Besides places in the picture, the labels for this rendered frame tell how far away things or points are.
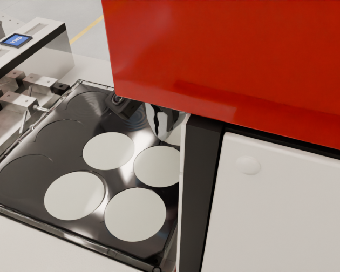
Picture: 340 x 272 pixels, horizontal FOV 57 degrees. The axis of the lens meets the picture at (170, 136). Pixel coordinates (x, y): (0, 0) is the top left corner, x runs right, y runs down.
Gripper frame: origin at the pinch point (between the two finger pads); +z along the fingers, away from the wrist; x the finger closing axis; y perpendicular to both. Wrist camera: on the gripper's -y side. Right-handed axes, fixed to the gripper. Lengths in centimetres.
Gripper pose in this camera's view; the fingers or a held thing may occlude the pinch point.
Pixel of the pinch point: (158, 136)
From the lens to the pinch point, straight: 61.9
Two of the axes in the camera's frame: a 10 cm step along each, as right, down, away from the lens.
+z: 0.0, 7.2, 7.0
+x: -6.7, -5.2, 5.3
